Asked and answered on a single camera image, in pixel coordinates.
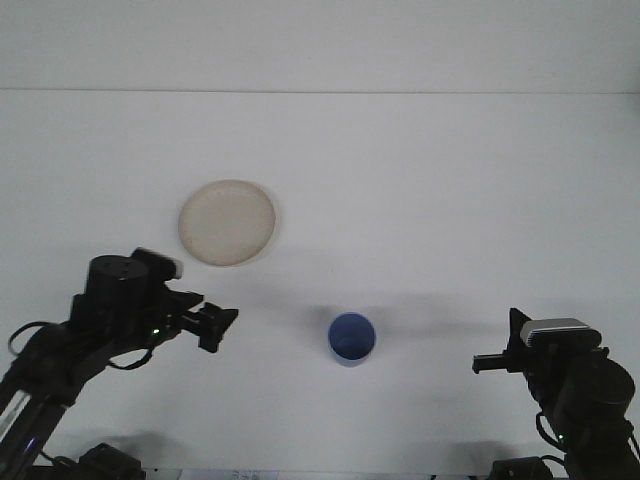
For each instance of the pale round plate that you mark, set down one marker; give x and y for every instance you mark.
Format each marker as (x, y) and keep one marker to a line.
(227, 222)

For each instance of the pale blue cup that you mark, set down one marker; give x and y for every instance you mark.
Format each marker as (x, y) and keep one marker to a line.
(350, 340)

